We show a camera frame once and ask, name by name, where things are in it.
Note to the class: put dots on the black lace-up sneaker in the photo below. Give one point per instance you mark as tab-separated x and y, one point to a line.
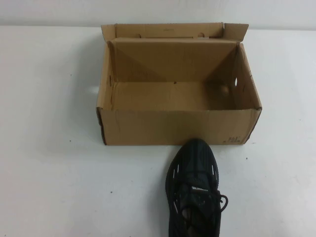
195	177

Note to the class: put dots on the brown cardboard shoe box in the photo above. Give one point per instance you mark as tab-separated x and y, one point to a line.
172	123

